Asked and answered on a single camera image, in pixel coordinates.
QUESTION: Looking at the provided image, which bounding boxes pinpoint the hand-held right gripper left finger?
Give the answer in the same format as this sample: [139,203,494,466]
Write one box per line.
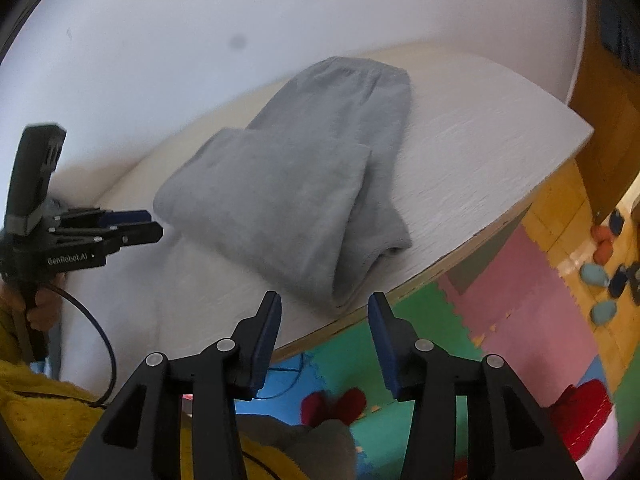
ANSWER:
[65,291,282,480]

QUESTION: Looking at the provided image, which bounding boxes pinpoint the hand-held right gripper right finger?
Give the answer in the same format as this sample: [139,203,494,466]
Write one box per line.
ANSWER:
[369,291,583,480]

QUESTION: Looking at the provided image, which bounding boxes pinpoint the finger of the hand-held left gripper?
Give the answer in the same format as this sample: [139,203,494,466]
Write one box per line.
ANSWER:
[97,209,153,227]
[105,222,164,251]

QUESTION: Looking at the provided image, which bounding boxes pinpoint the grey sweatpants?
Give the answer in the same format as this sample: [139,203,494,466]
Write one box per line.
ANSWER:
[152,57,413,313]

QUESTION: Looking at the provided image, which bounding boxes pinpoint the person's left forearm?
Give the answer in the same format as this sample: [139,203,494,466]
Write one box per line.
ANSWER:
[0,305,108,480]

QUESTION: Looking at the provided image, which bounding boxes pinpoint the person's left hand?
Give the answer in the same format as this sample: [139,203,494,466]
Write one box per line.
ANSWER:
[0,280,62,332]

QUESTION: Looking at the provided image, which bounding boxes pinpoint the red slipper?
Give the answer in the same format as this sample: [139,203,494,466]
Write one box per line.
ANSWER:
[334,387,366,423]
[300,391,332,426]

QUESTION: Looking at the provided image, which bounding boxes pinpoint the scattered small coloured beanbags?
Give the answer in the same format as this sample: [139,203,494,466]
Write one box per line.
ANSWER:
[579,210,640,326]

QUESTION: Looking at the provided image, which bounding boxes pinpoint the dark blue cloth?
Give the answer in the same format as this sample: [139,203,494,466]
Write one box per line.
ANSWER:
[597,0,640,73]

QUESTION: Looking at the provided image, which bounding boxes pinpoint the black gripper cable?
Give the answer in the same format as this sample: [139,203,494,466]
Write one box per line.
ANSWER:
[37,280,118,408]

